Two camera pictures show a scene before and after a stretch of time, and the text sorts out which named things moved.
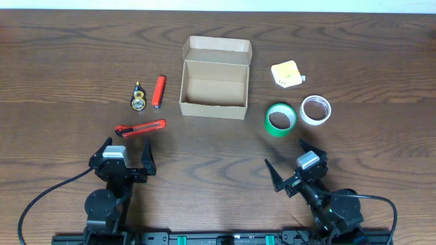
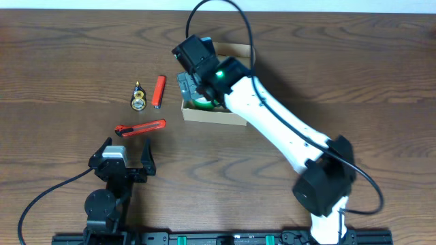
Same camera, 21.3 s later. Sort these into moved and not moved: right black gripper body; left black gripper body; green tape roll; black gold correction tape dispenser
Moved: green tape roll; right black gripper body
Not moved: black gold correction tape dispenser; left black gripper body
